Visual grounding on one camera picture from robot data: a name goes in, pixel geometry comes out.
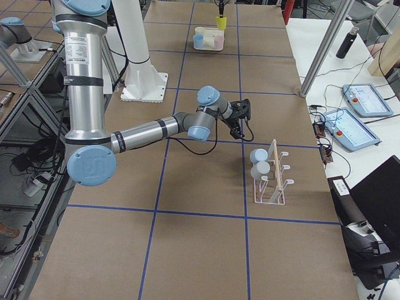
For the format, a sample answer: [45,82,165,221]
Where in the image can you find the black laptop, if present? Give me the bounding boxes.
[350,155,399,251]

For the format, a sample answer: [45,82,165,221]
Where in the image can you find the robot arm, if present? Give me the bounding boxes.
[51,1,251,186]

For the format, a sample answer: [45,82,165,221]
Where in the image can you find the red cylinder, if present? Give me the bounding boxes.
[282,0,295,25]

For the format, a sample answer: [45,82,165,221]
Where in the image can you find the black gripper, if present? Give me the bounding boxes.
[226,99,251,139]
[216,0,226,17]

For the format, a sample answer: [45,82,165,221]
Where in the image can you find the aluminium frame post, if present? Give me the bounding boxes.
[299,0,354,98]

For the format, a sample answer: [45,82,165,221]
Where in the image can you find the light blue plastic cup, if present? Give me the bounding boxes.
[249,148,269,164]

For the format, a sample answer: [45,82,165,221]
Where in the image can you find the grey plastic cup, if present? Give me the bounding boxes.
[251,161,270,181]

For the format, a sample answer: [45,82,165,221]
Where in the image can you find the near teach pendant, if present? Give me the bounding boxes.
[322,107,381,152]

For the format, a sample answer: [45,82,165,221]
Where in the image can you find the pink plastic cup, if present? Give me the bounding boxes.
[214,36,224,51]

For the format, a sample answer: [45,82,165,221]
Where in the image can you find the teach pendant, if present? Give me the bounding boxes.
[322,107,381,152]
[342,84,393,118]

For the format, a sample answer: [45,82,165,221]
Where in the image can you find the black water bottle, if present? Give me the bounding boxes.
[336,26,359,59]

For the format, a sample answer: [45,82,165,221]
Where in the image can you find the white wire cup rack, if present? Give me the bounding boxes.
[251,139,294,205]

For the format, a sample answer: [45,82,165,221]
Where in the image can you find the cream plastic tray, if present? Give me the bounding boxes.
[195,26,224,51]

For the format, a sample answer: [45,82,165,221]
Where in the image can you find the far teach pendant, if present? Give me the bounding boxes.
[342,84,393,118]

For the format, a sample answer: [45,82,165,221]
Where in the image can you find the yellow plastic cup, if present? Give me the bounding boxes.
[216,16,227,31]

